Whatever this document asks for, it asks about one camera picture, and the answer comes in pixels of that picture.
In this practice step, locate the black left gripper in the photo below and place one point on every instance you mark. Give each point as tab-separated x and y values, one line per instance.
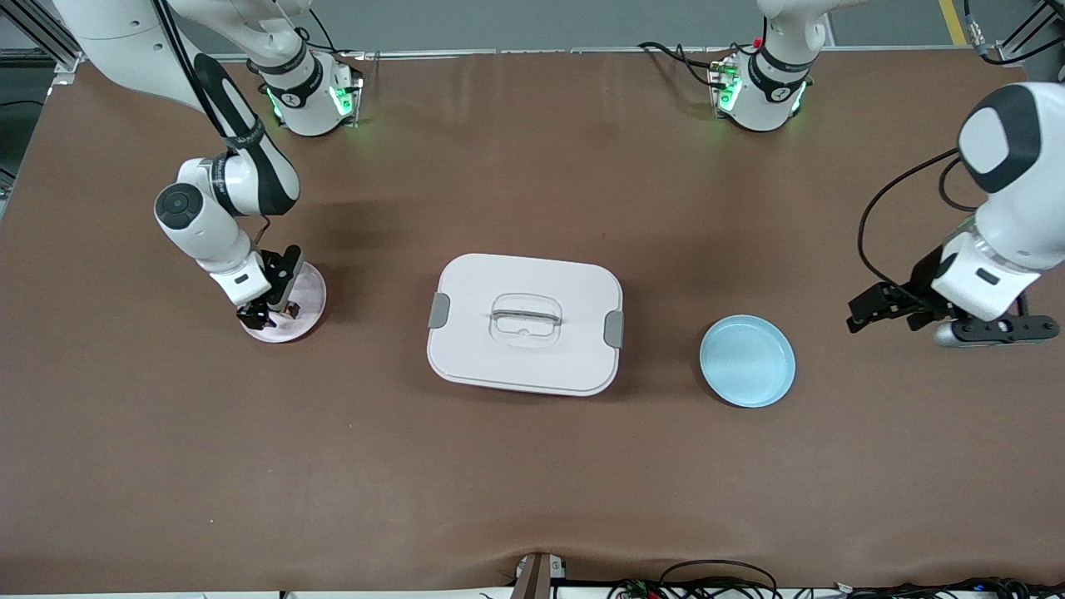
922	282

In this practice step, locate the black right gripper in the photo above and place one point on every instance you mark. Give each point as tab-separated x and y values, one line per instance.
285	267

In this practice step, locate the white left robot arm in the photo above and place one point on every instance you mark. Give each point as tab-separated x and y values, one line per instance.
1015	216

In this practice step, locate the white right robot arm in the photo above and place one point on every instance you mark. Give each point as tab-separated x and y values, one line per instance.
208	233

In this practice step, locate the pink plate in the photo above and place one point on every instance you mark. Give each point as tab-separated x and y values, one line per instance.
306	323

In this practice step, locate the light blue plate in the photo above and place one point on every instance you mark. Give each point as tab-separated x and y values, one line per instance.
747	362

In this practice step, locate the grey box latch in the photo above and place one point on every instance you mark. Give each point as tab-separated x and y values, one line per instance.
438	310
614	329

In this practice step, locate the white lidded storage box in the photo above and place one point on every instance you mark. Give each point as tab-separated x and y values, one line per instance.
524	366

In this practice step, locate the aluminium frame profile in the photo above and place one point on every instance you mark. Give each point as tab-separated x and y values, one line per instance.
58	51
1009	54

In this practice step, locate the aluminium table edge rail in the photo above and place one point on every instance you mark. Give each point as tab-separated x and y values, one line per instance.
499	52

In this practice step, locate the metal table edge bracket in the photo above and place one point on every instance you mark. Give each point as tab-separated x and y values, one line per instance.
537	578

